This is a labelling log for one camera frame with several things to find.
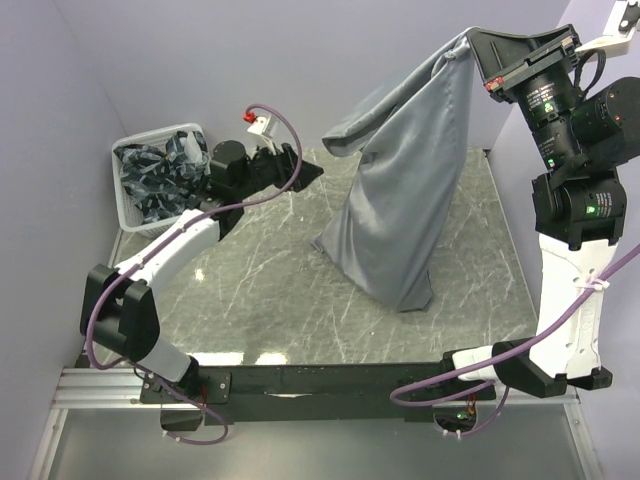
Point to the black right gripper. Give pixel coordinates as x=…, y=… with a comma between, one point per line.
x=505, y=62

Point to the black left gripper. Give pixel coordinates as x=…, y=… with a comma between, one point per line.
x=306, y=174

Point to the grey pillowcase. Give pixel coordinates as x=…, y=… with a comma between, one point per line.
x=412, y=137

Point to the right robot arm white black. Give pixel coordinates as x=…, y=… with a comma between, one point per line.
x=583, y=134

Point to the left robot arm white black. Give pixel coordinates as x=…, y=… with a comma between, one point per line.
x=119, y=311

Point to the dark patterned cloth in basket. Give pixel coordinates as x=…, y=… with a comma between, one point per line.
x=162, y=181

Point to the white plastic basket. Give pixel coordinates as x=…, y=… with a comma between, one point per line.
x=130, y=218

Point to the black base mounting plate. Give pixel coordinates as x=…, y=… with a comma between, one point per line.
x=272, y=393

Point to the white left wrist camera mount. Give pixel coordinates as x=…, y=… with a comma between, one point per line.
x=262, y=129

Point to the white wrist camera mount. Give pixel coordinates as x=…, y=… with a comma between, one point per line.
x=618, y=32
x=262, y=129

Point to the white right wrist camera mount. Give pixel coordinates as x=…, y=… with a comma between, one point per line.
x=618, y=32

